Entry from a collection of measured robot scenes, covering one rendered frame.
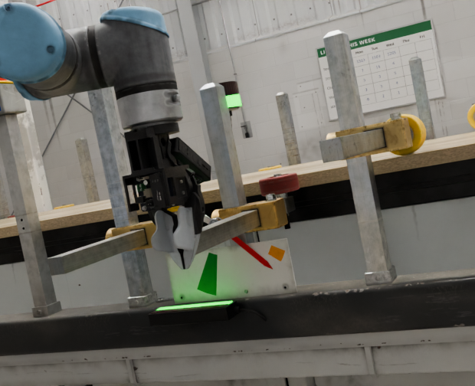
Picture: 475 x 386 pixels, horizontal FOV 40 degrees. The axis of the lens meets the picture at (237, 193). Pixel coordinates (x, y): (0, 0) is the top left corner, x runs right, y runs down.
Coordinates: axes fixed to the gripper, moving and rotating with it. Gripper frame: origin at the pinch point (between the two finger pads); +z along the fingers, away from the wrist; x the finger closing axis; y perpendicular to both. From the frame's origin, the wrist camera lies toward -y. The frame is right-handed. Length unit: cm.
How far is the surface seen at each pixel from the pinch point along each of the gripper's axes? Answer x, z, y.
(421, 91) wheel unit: 16, -26, -135
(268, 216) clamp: 3.2, -2.5, -25.3
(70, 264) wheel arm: -23.6, -1.4, -1.8
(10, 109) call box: -52, -34, -25
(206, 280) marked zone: -12.1, 7.9, -25.5
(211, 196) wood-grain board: -18.4, -7.2, -45.5
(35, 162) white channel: -135, -30, -121
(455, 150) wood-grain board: 34, -8, -46
